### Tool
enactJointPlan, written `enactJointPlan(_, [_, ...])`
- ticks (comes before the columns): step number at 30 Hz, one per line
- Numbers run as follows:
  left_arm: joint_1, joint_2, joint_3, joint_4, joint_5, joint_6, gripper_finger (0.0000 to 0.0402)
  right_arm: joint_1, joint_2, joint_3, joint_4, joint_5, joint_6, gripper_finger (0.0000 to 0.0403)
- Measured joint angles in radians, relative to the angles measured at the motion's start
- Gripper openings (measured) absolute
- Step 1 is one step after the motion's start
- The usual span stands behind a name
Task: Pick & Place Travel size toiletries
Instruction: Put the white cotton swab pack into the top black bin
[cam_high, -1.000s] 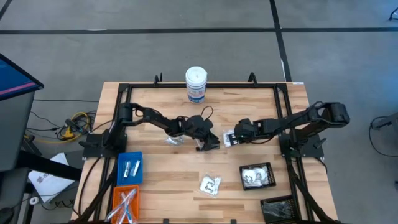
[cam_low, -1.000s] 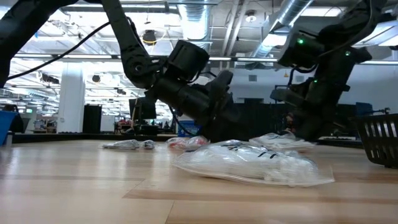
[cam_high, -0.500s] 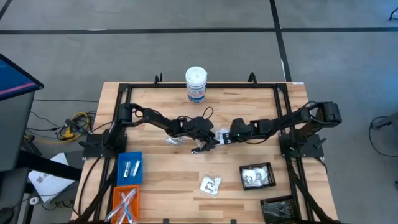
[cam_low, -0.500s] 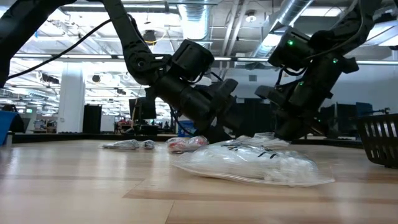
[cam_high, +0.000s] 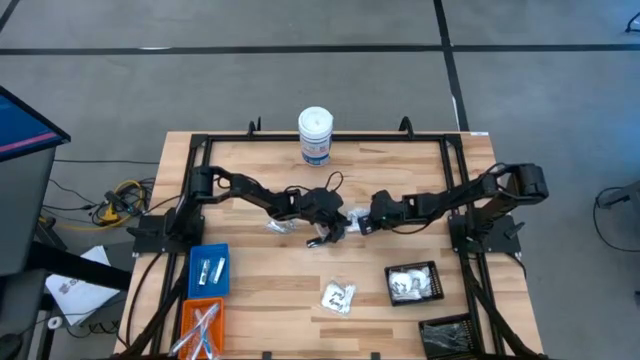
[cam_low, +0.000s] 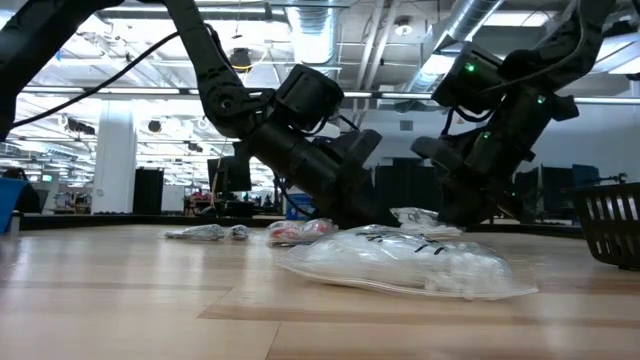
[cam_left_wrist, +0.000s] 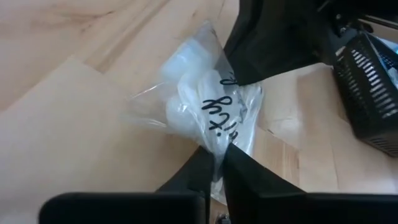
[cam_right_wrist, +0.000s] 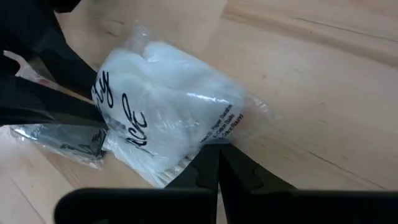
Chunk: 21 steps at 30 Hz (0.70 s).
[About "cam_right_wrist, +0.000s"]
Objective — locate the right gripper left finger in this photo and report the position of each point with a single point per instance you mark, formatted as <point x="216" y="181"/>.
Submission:
<point x="202" y="174"/>

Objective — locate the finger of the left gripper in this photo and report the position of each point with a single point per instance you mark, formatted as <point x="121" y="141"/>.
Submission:
<point x="37" y="105"/>
<point x="37" y="28"/>

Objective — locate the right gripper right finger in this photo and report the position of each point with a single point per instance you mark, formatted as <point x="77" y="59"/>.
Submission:
<point x="242" y="174"/>

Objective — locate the black comb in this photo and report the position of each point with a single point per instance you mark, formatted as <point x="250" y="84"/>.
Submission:
<point x="71" y="140"/>

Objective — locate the vanity pack clear bag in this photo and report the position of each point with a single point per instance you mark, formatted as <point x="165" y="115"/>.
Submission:
<point x="174" y="102"/>

